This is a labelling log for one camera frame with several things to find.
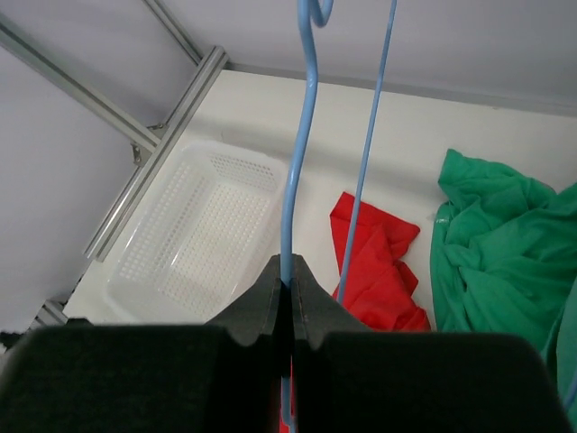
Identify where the light blue wire hanger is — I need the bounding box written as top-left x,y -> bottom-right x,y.
279,0 -> 400,433

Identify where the red tank top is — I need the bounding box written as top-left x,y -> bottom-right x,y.
277,191 -> 433,433

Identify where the white plastic perforated basket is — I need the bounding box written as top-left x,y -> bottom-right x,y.
106,140 -> 288,323

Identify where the green tank top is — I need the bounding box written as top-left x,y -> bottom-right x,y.
430,147 -> 577,407

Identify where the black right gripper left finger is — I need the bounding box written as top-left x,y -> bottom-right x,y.
1,257 -> 280,432

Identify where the aluminium frame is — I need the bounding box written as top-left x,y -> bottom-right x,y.
1,1 -> 576,329

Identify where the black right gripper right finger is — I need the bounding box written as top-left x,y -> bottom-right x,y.
291,256 -> 572,432

